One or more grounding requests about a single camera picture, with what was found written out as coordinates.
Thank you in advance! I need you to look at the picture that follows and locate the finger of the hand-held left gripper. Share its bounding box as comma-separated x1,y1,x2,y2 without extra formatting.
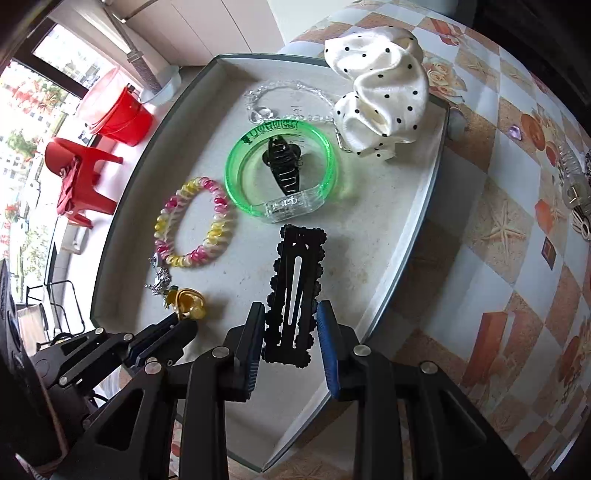
137,320,200,368
127,315,185,352

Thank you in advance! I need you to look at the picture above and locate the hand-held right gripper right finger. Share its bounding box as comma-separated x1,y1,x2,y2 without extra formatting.
316,300,532,480

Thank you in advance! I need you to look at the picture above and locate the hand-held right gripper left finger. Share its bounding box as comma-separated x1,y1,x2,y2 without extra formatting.
48,302,266,480

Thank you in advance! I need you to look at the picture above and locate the yellow hair tie bundle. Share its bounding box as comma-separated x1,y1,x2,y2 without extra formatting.
164,286,208,321

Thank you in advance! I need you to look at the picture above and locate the black scalloped snap clip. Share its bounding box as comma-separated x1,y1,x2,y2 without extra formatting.
262,224,328,369

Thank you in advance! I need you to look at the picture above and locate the pink yellow spiral hair tie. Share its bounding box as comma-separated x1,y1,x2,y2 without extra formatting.
154,175,233,271

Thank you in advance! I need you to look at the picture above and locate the clear rectangular hair clip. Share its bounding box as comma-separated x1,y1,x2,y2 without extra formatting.
264,189,326,223

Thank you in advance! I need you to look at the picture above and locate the dark green jewelry tray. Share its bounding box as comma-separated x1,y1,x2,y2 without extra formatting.
89,54,451,472

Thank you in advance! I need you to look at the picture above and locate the green plastic bangle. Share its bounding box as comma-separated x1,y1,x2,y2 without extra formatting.
224,119,343,217

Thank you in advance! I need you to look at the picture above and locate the black hair claw clip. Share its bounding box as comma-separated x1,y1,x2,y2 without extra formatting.
262,135,305,197

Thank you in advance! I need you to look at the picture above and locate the black metal chair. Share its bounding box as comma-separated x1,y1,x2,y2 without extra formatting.
16,279,77,342

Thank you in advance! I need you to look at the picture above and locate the red plastic chair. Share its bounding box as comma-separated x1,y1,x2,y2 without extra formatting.
45,137,123,230

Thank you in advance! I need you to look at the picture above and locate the checkered printed tablecloth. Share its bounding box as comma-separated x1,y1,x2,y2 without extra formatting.
168,0,591,480

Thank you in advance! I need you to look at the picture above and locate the red bucket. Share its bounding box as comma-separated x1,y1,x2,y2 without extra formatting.
95,85,154,147

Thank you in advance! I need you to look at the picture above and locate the translucent pink bucket lid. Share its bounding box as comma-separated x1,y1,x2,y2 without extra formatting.
76,67,127,134

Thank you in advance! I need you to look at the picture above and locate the white basin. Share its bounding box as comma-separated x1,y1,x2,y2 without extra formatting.
139,65,183,104

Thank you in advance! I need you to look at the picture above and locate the metal pole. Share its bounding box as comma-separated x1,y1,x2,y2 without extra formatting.
102,0,162,93

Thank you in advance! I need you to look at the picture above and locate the white polka dot scrunchie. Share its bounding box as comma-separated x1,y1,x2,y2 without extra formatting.
323,27,431,162

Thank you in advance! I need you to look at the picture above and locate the black and white hair clip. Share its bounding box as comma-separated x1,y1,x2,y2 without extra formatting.
570,208,591,241

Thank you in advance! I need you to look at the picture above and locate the clear hair claw clip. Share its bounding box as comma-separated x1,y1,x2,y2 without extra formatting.
556,143,591,210

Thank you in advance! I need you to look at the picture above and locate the white cabinet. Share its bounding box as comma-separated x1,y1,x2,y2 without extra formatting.
102,0,291,70

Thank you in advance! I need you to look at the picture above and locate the silver charm chain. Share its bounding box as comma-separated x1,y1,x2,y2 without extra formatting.
145,254,175,298

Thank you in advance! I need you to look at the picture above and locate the clear bead bracelet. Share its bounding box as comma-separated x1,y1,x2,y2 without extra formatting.
244,79,352,153

